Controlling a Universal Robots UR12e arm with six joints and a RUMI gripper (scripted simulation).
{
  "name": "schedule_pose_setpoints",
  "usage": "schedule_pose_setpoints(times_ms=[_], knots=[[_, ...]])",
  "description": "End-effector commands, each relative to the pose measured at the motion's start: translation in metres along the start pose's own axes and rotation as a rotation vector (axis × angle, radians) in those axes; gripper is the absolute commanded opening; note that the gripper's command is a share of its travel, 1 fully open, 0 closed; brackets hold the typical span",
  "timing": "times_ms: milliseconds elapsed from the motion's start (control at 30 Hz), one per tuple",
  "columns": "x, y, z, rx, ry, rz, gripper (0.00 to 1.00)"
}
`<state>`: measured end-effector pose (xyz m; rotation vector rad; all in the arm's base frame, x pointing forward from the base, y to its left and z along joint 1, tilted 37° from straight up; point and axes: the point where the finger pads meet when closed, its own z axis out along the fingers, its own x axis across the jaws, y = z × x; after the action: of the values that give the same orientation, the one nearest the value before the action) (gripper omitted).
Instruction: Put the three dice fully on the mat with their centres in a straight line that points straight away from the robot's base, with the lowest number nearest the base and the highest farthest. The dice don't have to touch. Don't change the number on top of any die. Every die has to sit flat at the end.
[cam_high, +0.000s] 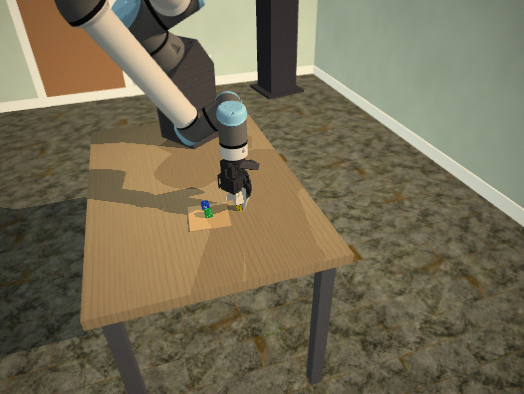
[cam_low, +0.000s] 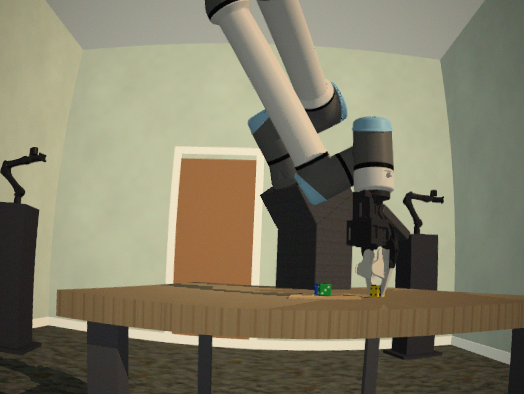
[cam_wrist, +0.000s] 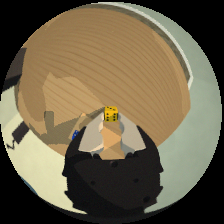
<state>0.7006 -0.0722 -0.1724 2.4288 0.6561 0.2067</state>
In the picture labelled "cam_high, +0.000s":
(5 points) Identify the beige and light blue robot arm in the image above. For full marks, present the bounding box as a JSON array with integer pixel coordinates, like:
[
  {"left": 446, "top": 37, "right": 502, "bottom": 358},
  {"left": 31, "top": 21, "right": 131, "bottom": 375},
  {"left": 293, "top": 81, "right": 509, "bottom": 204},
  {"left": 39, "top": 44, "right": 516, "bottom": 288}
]
[{"left": 54, "top": 0, "right": 248, "bottom": 161}]

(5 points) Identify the tan flat mat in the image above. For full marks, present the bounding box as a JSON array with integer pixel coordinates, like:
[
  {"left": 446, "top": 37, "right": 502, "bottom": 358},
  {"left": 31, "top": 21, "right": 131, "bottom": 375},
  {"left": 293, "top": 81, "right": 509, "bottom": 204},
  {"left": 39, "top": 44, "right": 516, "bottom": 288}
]
[{"left": 188, "top": 202, "right": 232, "bottom": 232}]

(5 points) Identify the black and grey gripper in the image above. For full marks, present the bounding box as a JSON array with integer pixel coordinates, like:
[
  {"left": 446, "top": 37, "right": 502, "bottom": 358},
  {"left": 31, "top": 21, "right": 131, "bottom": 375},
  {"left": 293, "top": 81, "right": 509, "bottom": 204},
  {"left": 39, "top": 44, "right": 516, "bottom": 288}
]
[{"left": 217, "top": 158, "right": 252, "bottom": 211}]

